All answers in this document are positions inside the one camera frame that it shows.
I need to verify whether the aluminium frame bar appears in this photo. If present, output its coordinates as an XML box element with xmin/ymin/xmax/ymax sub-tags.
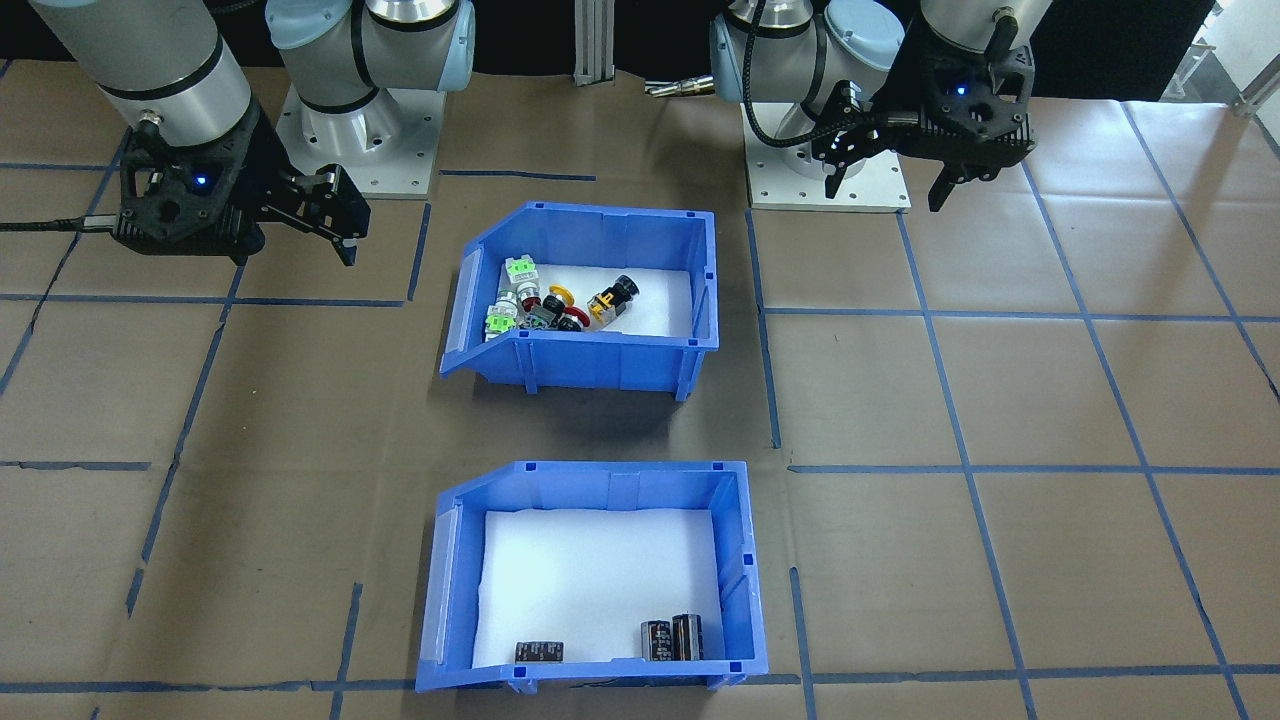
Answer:
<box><xmin>1232</xmin><ymin>55</ymin><xmax>1280</xmax><ymax>119</ymax></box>

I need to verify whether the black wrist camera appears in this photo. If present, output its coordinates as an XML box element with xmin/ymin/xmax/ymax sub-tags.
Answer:
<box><xmin>895</xmin><ymin>105</ymin><xmax>1038</xmax><ymax>169</ymax></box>
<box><xmin>108</xmin><ymin>200</ymin><xmax>269</xmax><ymax>266</ymax></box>

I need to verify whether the black button with yellow block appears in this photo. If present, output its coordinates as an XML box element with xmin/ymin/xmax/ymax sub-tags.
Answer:
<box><xmin>587</xmin><ymin>275</ymin><xmax>641</xmax><ymax>326</ymax></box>

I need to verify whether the aluminium profile bar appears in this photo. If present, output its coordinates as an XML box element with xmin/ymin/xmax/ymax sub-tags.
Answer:
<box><xmin>574</xmin><ymin>0</ymin><xmax>618</xmax><ymax>88</ymax></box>

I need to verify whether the blue plastic storage bin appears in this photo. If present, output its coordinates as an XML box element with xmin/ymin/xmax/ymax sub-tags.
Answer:
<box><xmin>440</xmin><ymin>202</ymin><xmax>721</xmax><ymax>401</ymax></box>
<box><xmin>415</xmin><ymin>460</ymin><xmax>766</xmax><ymax>693</ymax></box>

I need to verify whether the white square base plate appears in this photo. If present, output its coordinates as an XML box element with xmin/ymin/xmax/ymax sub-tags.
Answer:
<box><xmin>275</xmin><ymin>88</ymin><xmax>448</xmax><ymax>201</ymax></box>
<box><xmin>745</xmin><ymin>100</ymin><xmax>911</xmax><ymax>213</ymax></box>

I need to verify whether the yellow mushroom push button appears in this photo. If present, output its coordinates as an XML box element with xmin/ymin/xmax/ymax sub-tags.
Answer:
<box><xmin>522</xmin><ymin>284</ymin><xmax>574</xmax><ymax>331</ymax></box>

